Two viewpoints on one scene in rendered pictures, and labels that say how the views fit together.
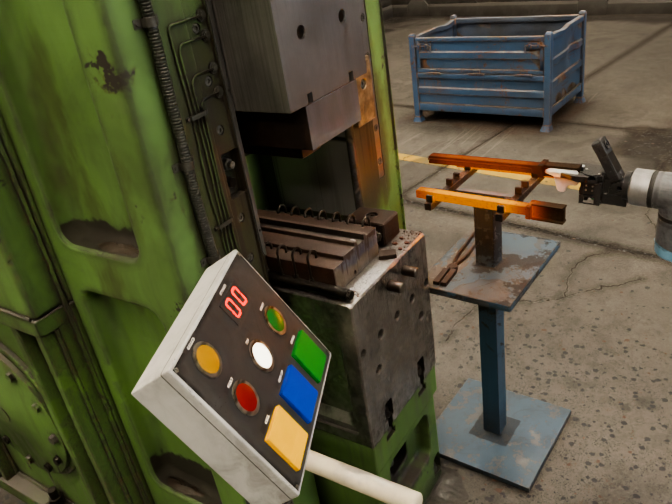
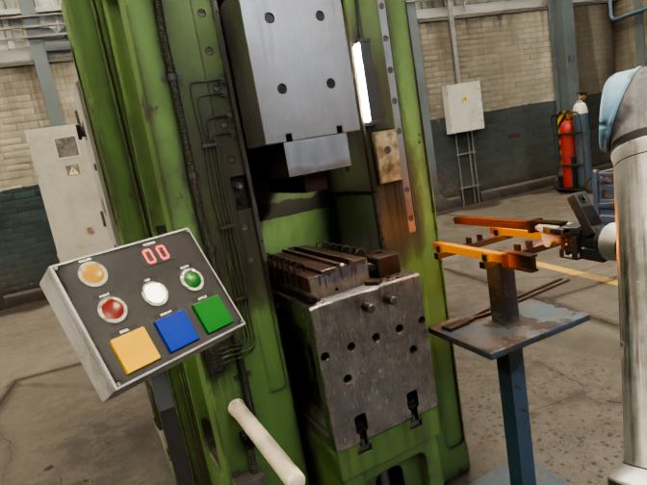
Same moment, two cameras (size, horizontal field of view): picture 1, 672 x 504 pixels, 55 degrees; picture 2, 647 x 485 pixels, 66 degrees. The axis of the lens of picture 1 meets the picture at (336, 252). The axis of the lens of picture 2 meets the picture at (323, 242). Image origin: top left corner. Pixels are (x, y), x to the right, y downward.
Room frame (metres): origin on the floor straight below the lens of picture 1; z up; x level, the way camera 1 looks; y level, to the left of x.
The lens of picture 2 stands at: (0.08, -0.67, 1.33)
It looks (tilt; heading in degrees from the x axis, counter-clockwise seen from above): 11 degrees down; 27
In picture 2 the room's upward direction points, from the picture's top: 10 degrees counter-clockwise
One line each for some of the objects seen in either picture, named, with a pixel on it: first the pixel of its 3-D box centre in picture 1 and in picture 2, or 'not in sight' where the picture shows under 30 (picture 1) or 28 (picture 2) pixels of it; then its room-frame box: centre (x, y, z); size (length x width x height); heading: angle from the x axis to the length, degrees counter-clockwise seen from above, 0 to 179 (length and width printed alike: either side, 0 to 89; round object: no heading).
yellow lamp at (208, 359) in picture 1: (207, 359); (92, 273); (0.77, 0.21, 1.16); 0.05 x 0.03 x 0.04; 143
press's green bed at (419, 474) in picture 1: (336, 434); (355, 454); (1.55, 0.09, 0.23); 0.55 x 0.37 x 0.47; 53
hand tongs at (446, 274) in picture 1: (475, 237); (510, 302); (1.84, -0.46, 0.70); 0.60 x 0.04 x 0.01; 144
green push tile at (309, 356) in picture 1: (307, 357); (212, 315); (0.95, 0.08, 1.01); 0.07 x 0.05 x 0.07; 168
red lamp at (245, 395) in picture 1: (246, 397); (113, 309); (0.76, 0.17, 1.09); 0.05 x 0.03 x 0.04; 143
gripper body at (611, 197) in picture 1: (605, 185); (586, 241); (1.46, -0.70, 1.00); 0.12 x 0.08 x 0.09; 49
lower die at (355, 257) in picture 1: (288, 244); (308, 268); (1.50, 0.12, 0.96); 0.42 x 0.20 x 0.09; 53
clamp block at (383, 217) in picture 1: (372, 225); (378, 263); (1.55, -0.11, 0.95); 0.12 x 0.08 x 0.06; 53
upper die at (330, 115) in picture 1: (261, 110); (289, 159); (1.50, 0.12, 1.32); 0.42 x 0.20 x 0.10; 53
